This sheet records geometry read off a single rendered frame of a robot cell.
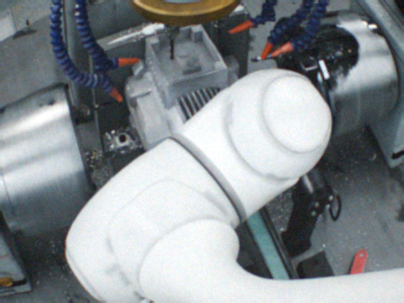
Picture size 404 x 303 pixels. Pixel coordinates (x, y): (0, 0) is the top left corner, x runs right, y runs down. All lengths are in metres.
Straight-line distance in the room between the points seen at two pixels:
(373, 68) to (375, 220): 0.37
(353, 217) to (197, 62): 0.48
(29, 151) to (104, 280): 0.50
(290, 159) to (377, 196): 0.87
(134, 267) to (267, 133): 0.16
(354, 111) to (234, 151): 0.63
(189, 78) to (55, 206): 0.30
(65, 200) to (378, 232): 0.68
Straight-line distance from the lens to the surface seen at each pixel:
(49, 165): 1.07
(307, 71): 1.03
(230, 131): 0.62
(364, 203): 1.44
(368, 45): 1.24
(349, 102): 1.21
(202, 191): 0.61
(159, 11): 0.98
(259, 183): 0.63
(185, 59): 1.18
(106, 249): 0.60
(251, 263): 1.29
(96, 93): 1.26
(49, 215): 1.11
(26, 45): 1.75
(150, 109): 1.19
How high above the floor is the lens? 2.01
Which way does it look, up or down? 56 degrees down
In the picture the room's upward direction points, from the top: 1 degrees clockwise
